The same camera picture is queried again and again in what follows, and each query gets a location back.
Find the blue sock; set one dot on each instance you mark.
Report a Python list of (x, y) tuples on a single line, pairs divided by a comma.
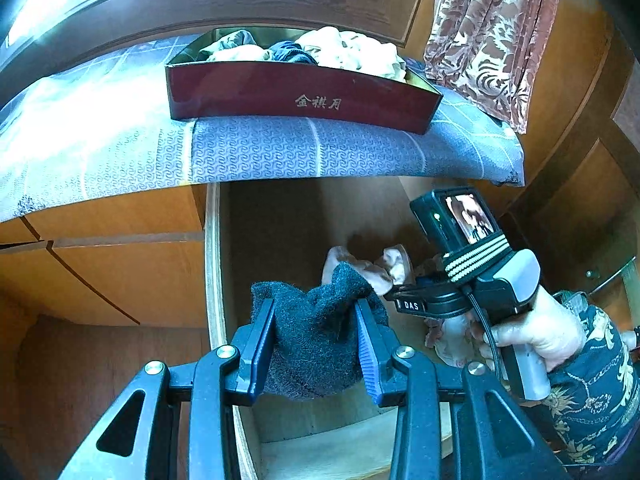
[(292, 55)]

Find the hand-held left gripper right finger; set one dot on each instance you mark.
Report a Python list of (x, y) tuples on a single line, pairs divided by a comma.
[(367, 360)]

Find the glass side table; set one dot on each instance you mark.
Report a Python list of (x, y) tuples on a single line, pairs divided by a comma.
[(615, 277)]

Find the pale pink sock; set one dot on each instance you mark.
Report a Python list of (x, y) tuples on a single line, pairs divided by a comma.
[(450, 340)]

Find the dark grey knit sock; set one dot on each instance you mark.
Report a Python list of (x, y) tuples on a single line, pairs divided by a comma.
[(315, 330)]

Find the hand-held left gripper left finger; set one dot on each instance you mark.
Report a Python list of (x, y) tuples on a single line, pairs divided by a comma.
[(262, 345)]

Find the blue checked cloth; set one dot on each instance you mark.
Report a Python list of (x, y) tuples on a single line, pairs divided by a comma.
[(300, 150)]

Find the beige cloth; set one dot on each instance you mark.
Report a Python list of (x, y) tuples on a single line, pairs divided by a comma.
[(240, 54)]

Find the person's right hand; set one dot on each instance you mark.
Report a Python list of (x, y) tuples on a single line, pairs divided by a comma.
[(550, 335)]

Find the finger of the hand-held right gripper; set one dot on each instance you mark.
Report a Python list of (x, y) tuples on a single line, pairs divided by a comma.
[(405, 291)]

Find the wooden drawer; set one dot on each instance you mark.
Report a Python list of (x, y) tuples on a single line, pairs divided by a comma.
[(300, 220)]

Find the dark red tin box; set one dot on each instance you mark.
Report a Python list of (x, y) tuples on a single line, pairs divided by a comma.
[(250, 95)]

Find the wooden wardrobe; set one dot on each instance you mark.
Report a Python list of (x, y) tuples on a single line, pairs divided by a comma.
[(565, 85)]

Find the person's right forearm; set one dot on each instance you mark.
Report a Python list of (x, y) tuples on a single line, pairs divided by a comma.
[(595, 385)]

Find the wooden cabinet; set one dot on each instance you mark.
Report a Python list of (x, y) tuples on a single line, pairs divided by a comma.
[(110, 270)]

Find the brown patterned curtain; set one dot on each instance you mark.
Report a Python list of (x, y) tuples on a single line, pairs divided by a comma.
[(490, 35)]

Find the cream cloth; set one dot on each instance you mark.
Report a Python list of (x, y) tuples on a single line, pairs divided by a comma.
[(375, 60)]

